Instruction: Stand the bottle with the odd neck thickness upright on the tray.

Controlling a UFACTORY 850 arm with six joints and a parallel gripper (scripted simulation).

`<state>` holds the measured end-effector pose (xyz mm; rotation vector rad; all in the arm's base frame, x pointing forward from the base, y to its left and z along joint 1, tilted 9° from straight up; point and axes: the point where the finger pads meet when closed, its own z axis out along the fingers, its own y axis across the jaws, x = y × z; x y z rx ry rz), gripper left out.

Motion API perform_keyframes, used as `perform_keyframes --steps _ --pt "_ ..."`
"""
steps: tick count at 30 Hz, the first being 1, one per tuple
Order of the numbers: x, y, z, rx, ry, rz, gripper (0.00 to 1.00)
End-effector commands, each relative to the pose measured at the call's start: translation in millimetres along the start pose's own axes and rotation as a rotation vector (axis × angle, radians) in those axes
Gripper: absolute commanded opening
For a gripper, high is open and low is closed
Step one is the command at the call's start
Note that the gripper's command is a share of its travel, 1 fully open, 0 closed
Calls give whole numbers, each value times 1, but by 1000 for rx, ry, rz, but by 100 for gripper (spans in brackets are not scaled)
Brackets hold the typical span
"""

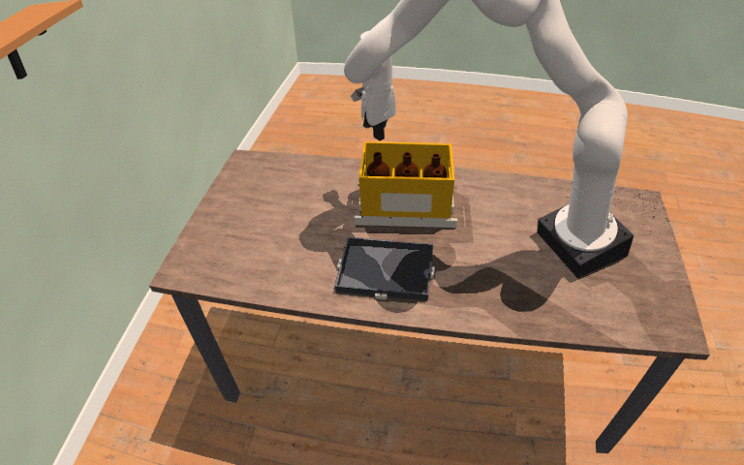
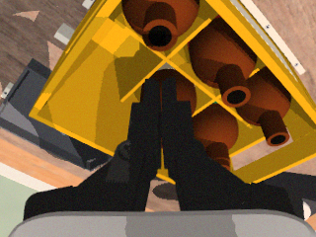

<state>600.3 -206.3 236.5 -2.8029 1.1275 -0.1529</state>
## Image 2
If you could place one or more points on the yellow wooden crate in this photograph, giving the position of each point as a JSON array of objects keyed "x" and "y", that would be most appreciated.
[{"x": 90, "y": 102}]

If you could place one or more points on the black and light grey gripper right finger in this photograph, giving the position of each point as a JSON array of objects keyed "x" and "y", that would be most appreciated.
[{"x": 202, "y": 182}]

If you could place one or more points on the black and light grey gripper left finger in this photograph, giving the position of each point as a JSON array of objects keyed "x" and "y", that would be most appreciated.
[{"x": 123, "y": 183}]

